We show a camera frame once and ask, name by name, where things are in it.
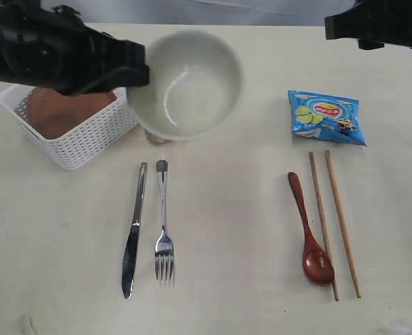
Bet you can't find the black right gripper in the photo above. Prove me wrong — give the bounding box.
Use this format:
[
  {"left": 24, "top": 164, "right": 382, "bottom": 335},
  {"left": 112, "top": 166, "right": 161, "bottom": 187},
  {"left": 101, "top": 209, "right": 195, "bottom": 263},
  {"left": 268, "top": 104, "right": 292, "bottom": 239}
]
[{"left": 325, "top": 0, "right": 412, "bottom": 50}]

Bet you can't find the shiny steel cup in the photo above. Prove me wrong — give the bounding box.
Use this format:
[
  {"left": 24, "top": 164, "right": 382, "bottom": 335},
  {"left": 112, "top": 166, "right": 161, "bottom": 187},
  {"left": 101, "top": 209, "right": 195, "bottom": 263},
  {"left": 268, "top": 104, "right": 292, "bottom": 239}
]
[{"left": 145, "top": 131, "right": 171, "bottom": 145}]

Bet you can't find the brown red plate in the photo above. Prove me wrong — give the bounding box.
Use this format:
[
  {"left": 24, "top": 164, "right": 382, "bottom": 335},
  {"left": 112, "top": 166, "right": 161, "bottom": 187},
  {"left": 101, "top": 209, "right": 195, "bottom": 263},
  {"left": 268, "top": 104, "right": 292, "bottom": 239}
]
[{"left": 26, "top": 88, "right": 117, "bottom": 140}]

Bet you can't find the steel fork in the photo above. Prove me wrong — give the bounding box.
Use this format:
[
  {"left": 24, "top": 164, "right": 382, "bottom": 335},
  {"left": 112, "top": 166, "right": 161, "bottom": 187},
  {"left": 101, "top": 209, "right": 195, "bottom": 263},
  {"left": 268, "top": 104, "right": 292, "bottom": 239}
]
[{"left": 154, "top": 160, "right": 175, "bottom": 285}]

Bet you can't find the dark red wooden spoon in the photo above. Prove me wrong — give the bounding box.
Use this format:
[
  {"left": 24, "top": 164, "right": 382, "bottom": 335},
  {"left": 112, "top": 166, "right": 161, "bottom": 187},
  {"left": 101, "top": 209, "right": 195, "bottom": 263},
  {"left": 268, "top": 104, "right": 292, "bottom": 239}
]
[{"left": 288, "top": 172, "right": 334, "bottom": 286}]

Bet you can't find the steel table knife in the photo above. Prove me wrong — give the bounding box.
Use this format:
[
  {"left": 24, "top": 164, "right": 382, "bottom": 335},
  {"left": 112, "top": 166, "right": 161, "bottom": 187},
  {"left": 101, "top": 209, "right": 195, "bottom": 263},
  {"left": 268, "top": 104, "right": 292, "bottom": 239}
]
[{"left": 122, "top": 163, "right": 147, "bottom": 299}]

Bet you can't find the white woven plastic basket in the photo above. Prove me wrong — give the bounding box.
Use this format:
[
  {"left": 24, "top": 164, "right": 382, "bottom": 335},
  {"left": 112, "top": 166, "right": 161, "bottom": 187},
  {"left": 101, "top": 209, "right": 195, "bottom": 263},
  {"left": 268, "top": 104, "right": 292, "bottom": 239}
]
[{"left": 0, "top": 84, "right": 139, "bottom": 171}]

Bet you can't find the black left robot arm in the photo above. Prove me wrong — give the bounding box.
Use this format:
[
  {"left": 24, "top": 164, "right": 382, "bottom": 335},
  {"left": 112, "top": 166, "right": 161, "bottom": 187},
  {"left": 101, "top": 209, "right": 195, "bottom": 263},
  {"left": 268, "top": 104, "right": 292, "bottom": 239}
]
[{"left": 0, "top": 1, "right": 149, "bottom": 96}]

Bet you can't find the wooden chopstick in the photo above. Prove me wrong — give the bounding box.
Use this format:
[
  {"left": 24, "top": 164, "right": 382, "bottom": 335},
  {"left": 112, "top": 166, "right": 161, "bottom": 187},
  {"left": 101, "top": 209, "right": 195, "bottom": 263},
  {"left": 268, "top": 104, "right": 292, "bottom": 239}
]
[
  {"left": 308, "top": 151, "right": 340, "bottom": 302},
  {"left": 324, "top": 150, "right": 361, "bottom": 299}
]

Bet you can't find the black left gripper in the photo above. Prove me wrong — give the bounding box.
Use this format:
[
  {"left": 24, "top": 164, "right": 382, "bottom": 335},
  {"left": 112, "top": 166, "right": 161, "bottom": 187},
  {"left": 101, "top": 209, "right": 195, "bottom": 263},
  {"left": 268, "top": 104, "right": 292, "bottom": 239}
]
[{"left": 45, "top": 6, "right": 149, "bottom": 96}]

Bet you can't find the cream ceramic bowl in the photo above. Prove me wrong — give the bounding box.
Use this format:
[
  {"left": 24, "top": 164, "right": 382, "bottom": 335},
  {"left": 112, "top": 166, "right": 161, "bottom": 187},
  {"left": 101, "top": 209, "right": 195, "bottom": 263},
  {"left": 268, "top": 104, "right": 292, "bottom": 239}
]
[{"left": 126, "top": 30, "right": 244, "bottom": 142}]

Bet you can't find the blue chips bag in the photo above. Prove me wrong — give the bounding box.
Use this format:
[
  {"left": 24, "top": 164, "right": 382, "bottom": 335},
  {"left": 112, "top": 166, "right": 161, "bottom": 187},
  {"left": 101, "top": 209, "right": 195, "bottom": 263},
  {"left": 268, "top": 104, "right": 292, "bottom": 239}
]
[{"left": 288, "top": 90, "right": 367, "bottom": 147}]

